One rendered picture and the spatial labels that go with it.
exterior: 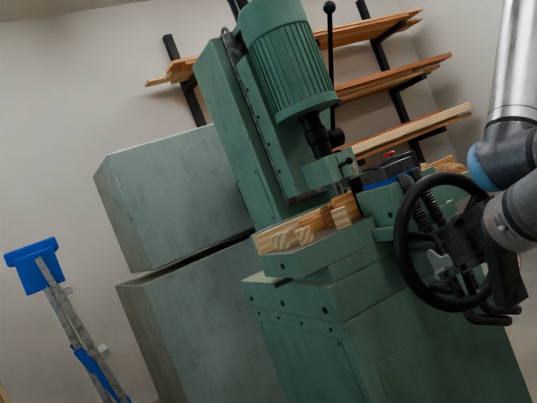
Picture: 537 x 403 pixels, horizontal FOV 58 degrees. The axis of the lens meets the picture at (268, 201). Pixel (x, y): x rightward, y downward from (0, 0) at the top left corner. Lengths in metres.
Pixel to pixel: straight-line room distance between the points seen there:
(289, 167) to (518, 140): 0.69
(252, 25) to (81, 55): 2.55
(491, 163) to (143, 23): 3.36
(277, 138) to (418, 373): 0.70
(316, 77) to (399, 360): 0.71
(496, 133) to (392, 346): 0.56
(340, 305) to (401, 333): 0.18
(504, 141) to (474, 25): 4.07
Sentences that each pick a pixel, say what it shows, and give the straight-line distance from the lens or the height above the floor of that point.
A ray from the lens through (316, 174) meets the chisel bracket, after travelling 1.31.
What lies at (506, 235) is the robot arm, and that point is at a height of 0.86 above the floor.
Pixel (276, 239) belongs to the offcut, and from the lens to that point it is 1.15.
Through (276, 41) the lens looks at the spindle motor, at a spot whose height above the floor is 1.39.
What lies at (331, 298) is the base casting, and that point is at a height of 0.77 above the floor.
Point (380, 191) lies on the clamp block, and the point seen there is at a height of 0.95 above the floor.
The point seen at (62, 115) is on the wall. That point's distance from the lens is 3.58.
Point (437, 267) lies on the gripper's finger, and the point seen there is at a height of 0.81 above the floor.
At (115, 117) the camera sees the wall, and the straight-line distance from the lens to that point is 3.62.
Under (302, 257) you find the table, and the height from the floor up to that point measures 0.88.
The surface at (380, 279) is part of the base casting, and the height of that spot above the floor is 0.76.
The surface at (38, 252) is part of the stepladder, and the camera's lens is 1.71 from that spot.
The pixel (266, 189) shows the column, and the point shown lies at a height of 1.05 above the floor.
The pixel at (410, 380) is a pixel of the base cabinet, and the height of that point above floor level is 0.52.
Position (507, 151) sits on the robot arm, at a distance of 0.85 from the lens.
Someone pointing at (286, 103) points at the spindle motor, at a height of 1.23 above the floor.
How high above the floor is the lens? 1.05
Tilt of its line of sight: 1 degrees down
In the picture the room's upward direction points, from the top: 21 degrees counter-clockwise
